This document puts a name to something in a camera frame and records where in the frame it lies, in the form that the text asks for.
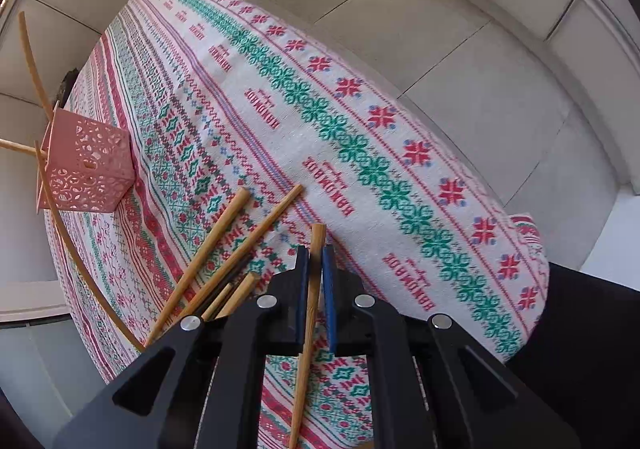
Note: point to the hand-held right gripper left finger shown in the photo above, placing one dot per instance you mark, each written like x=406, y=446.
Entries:
x=301, y=309

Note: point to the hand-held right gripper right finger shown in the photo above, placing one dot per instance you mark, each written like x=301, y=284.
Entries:
x=329, y=309

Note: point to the wooden chopstick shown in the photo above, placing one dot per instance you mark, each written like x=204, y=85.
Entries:
x=82, y=281
x=220, y=231
x=315, y=269
x=37, y=179
x=20, y=146
x=265, y=221
x=242, y=291
x=34, y=56
x=220, y=299

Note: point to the black chopstick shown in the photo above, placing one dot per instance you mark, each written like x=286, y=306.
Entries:
x=227, y=276

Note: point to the pink perforated utensil holder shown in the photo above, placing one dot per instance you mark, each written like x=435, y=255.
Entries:
x=85, y=159

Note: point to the patterned woven tablecloth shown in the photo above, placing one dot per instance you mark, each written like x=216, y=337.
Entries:
x=310, y=129

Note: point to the person's dark clothing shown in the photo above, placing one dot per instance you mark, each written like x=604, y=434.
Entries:
x=580, y=354

